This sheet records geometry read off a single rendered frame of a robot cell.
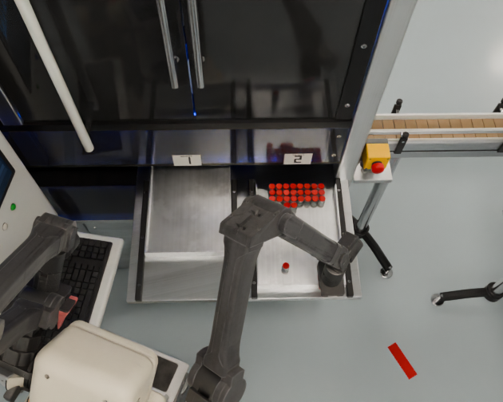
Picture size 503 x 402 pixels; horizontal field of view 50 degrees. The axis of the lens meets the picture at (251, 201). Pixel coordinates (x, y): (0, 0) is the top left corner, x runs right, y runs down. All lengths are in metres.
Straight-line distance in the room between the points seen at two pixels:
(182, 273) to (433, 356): 1.36
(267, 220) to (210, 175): 0.82
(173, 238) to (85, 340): 0.64
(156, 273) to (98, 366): 0.62
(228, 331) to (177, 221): 0.71
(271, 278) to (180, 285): 0.27
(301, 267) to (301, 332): 0.89
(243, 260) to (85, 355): 0.36
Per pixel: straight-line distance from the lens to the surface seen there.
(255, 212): 1.02
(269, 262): 1.66
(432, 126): 1.95
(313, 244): 1.22
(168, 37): 1.18
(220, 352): 1.12
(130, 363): 1.12
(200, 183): 1.78
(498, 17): 3.87
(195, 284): 1.64
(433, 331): 2.65
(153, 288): 1.65
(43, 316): 1.26
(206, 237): 1.69
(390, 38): 1.31
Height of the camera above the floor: 2.43
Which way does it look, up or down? 62 degrees down
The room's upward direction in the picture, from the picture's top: 2 degrees clockwise
